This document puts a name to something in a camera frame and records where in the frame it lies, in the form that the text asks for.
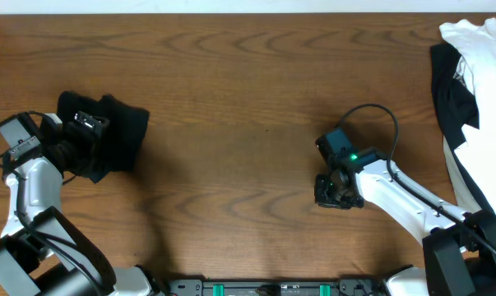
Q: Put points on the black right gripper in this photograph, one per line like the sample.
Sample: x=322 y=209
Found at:
x=323 y=199

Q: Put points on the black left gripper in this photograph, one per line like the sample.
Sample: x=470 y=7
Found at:
x=88 y=122

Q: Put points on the black logo t-shirt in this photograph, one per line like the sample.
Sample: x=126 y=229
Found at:
x=124 y=136

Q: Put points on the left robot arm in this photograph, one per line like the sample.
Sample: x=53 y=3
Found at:
x=41 y=251

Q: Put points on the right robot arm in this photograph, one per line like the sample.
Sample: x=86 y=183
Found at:
x=459 y=246

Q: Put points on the black garment in pile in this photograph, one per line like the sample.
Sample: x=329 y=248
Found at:
x=454 y=105

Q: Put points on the white garment pile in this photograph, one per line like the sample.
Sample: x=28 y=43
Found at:
x=476 y=69

